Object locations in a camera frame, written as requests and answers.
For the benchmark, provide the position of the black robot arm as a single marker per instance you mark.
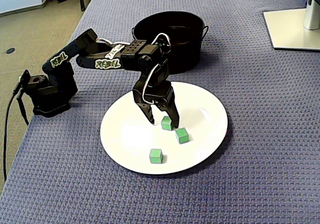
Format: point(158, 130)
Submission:
point(85, 59)

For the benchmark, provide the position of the green cube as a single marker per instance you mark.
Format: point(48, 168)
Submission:
point(166, 124)
point(181, 136)
point(156, 156)

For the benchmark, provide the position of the blue waffle cloth mat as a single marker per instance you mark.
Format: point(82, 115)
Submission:
point(250, 134)

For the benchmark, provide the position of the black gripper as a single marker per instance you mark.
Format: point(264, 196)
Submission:
point(160, 95)

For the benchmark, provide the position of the black metal bucket container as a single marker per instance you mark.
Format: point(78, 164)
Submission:
point(190, 54)

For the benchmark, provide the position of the white monitor stand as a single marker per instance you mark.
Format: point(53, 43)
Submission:
point(287, 29)

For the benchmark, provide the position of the black round floor socket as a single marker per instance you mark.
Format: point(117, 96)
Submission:
point(10, 51)

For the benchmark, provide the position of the white round plate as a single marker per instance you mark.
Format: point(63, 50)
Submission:
point(200, 134)

